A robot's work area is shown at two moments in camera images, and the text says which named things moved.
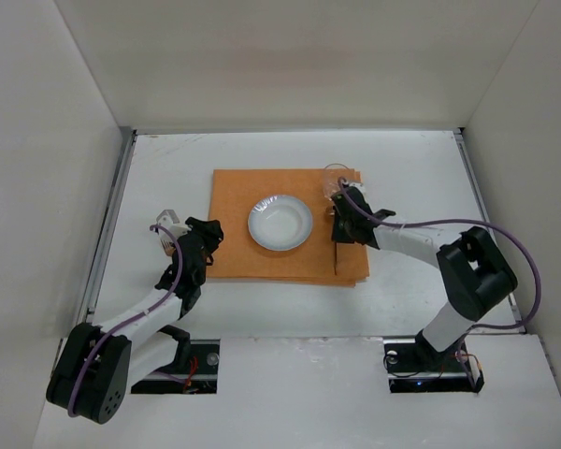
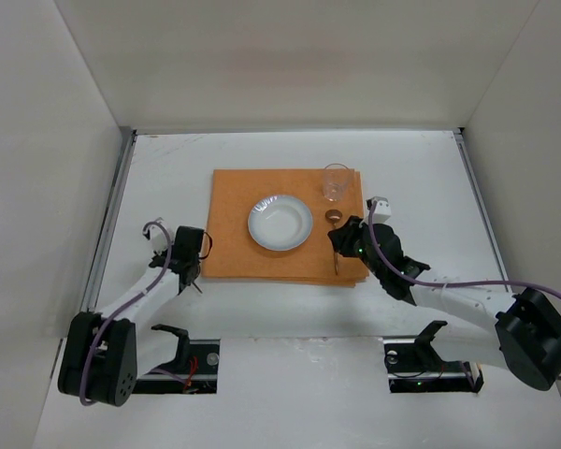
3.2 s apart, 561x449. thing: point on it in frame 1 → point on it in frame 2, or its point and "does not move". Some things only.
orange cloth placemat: x=317 y=261 does not move
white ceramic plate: x=280 y=223 does not move
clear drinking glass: x=331 y=175 does not move
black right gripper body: x=342 y=229 → x=348 y=239
